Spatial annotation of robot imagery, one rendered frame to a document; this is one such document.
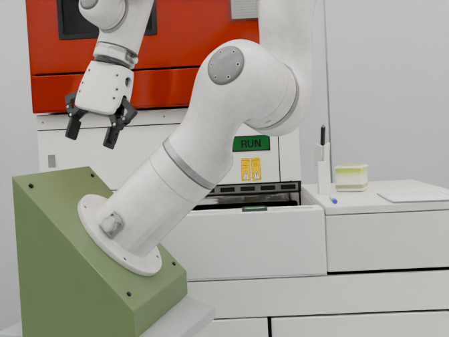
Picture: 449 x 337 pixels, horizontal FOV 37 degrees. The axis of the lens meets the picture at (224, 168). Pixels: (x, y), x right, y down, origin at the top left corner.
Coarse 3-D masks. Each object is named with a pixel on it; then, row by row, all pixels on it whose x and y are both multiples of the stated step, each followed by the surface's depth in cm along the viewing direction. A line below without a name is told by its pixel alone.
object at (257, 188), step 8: (264, 184) 205; (272, 184) 205; (280, 184) 205; (288, 184) 205; (296, 184) 205; (216, 192) 206; (224, 192) 206; (232, 192) 206; (240, 192) 206; (248, 192) 206; (256, 192) 205
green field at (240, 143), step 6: (234, 138) 205; (240, 138) 205; (246, 138) 205; (252, 138) 205; (258, 138) 205; (264, 138) 205; (234, 144) 205; (240, 144) 205; (246, 144) 205; (252, 144) 205; (258, 144) 205; (264, 144) 205
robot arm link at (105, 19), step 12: (84, 0) 123; (96, 0) 122; (108, 0) 122; (120, 0) 123; (84, 12) 123; (96, 12) 122; (108, 12) 123; (120, 12) 125; (96, 24) 125; (108, 24) 126
